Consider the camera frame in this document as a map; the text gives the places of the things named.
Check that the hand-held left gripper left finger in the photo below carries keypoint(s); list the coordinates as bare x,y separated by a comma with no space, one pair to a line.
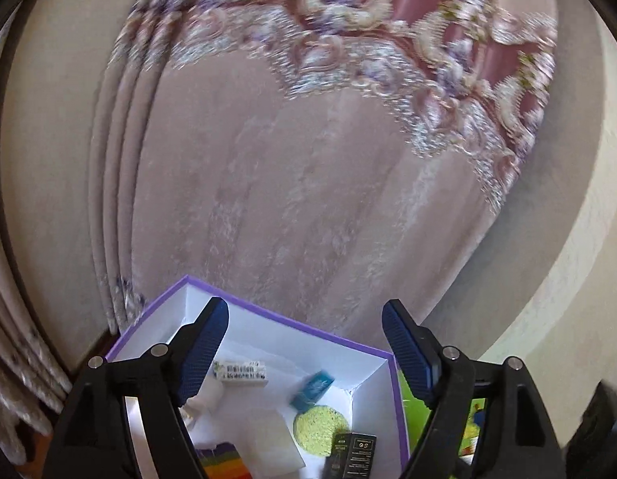
208,354

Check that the purple cardboard box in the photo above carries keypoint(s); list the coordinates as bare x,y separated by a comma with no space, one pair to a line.
298,344

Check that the green printed desktop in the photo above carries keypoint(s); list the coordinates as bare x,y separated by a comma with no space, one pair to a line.
413,419

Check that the rainbow mesh pouch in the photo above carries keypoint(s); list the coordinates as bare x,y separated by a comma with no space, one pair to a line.
223,464

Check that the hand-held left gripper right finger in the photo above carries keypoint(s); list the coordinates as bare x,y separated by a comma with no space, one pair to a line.
408,354

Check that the small black box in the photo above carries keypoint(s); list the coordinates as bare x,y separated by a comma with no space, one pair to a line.
353,454

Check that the small teal box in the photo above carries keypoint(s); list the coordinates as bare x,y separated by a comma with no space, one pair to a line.
313,388

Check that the pink embroidered curtain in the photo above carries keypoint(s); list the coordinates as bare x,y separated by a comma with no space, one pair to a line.
288,184

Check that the round green sponge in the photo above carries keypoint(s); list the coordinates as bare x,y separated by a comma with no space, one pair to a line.
318,429

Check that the white pad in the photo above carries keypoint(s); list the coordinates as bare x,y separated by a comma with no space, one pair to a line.
276,439

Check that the small white box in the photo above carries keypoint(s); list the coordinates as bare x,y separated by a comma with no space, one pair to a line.
241,371

